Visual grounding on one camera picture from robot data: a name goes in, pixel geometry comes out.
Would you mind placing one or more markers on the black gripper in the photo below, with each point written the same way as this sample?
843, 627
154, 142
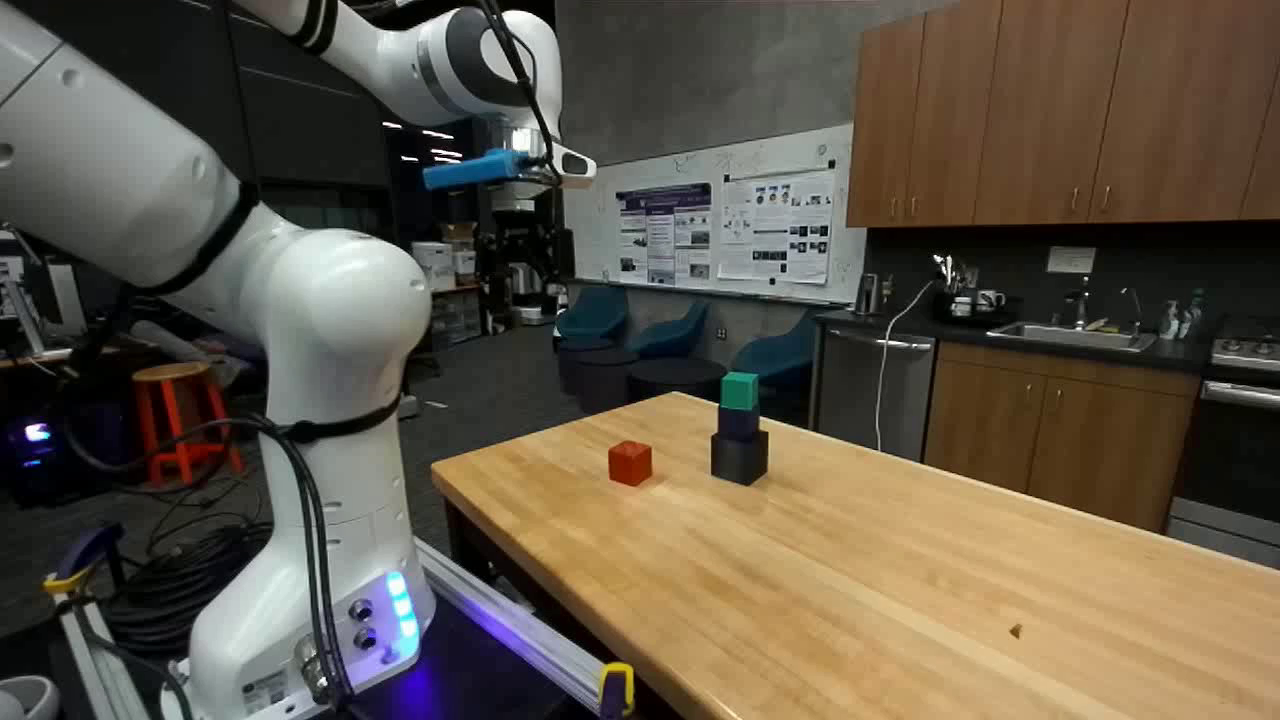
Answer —
537, 249

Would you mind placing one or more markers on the green block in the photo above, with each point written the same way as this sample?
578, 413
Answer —
742, 389

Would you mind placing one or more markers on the purple block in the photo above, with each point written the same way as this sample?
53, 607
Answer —
742, 425

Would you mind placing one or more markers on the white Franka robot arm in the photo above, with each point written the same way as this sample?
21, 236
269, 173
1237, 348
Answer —
335, 305

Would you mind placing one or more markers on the red block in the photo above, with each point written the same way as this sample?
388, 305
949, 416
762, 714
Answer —
629, 462

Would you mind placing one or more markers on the black block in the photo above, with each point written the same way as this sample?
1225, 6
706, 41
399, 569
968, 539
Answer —
742, 459

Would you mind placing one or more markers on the teal chair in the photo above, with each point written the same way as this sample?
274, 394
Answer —
781, 352
590, 321
673, 333

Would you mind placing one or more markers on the white board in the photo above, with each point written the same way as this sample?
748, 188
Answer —
721, 223

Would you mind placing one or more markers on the stainless steel dishwasher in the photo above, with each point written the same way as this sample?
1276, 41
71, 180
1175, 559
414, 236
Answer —
863, 394

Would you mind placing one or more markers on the orange stool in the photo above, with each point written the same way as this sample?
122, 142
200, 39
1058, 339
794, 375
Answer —
170, 400

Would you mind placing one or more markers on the countertop coffee maker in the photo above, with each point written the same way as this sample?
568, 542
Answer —
968, 297

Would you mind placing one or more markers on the yellow clamp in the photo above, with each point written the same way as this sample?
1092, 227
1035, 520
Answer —
60, 581
617, 684

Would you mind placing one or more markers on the steel sink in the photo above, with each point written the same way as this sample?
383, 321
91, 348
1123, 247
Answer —
1064, 339

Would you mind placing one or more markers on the brown base cabinet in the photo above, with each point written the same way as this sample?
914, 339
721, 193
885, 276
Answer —
1054, 425

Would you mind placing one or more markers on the stainless steel oven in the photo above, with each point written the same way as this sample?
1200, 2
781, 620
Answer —
1233, 440

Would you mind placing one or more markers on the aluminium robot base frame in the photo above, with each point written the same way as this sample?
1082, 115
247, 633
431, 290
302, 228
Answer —
520, 627

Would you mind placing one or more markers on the white wall outlet plate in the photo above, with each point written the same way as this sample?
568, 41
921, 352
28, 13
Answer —
1069, 261

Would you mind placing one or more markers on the long brown wall cabinets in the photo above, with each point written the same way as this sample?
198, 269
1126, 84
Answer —
1064, 105

